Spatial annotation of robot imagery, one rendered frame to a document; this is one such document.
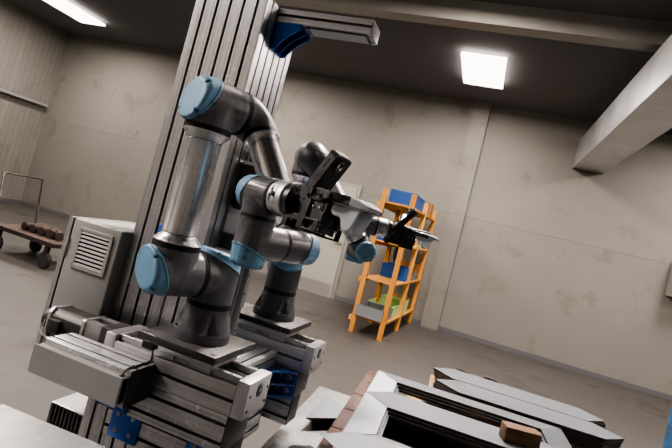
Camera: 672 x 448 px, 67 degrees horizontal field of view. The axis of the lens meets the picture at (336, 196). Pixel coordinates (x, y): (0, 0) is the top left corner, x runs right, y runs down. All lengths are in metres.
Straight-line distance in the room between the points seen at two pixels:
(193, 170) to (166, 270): 0.24
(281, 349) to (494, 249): 7.66
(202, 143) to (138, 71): 11.12
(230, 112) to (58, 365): 0.73
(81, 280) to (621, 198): 8.72
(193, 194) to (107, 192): 10.92
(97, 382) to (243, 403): 0.34
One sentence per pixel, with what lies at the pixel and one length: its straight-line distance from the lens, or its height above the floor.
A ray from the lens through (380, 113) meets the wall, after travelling 9.77.
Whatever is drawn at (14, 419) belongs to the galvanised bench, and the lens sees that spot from 0.87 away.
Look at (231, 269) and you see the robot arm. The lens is 1.33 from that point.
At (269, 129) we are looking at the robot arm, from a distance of 1.30.
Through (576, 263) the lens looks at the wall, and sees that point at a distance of 9.37.
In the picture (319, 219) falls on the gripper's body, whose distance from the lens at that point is 0.90.
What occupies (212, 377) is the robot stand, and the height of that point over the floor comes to 0.98.
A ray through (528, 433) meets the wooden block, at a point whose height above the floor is 0.89.
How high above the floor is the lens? 1.42
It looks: 3 degrees up
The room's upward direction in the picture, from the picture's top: 14 degrees clockwise
